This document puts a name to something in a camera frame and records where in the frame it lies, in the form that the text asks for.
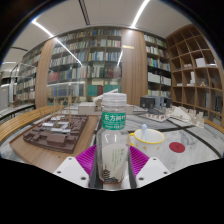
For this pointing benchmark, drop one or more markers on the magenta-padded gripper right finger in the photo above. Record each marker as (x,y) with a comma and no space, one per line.
(151,170)

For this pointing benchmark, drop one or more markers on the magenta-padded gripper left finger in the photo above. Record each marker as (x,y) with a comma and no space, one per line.
(71,170)

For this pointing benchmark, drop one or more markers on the clear green-labelled drink bottle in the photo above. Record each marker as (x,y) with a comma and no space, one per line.
(112,146)

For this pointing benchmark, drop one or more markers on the white yellow-rimmed flower cup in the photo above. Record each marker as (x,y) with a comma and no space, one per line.
(154,143)

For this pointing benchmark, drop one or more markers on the flat round red coaster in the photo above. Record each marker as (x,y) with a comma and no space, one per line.
(177,147)

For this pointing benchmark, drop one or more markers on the brown building model on board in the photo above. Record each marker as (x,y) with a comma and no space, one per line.
(56,136)

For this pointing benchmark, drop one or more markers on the pale blue spoon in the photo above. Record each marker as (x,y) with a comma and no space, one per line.
(144,130)

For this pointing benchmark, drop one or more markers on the small white red model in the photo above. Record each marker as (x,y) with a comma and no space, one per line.
(155,116)

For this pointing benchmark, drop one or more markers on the white stepped building model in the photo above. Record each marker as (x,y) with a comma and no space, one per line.
(185,116)

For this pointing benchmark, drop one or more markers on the dark grey building model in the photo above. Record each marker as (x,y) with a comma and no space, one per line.
(153,101)

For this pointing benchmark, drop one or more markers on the wooden slatted bench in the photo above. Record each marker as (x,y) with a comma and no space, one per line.
(20,121)

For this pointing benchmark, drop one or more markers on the wooden cubby shelf unit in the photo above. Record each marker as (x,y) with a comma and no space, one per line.
(196,86)

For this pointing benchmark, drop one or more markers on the side bookshelf with books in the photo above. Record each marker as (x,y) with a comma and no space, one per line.
(28,83)

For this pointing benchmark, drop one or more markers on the narrow wooden bookshelf with books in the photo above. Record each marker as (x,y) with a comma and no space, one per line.
(156,63)

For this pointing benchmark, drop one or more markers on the wide wooden bookshelf with books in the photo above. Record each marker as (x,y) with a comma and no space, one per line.
(90,63)

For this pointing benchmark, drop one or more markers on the long ceiling light strip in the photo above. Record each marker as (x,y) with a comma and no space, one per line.
(43,30)
(140,13)

